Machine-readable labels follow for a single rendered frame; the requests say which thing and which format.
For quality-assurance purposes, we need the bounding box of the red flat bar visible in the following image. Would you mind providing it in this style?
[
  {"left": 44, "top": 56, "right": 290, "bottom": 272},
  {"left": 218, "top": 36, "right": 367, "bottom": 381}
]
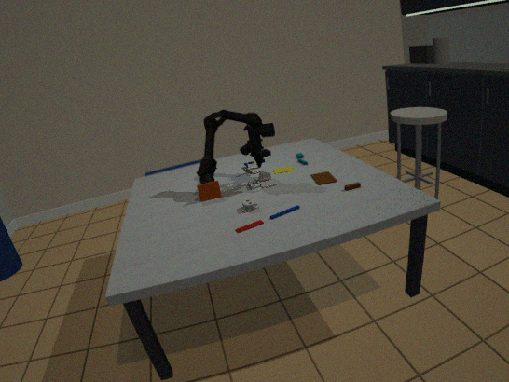
[{"left": 235, "top": 220, "right": 264, "bottom": 233}]

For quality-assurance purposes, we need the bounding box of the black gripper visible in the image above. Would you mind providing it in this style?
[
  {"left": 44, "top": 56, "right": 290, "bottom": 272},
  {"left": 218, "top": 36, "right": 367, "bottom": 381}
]
[{"left": 248, "top": 138, "right": 271, "bottom": 167}]

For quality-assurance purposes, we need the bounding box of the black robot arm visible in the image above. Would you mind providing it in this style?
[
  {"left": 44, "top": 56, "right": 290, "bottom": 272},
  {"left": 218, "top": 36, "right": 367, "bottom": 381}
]
[{"left": 197, "top": 110, "right": 275, "bottom": 184}]

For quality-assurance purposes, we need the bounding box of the blue rectangular bar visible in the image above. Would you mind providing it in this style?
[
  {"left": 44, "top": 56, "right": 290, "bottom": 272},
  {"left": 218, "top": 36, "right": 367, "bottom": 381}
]
[{"left": 270, "top": 205, "right": 300, "bottom": 219}]

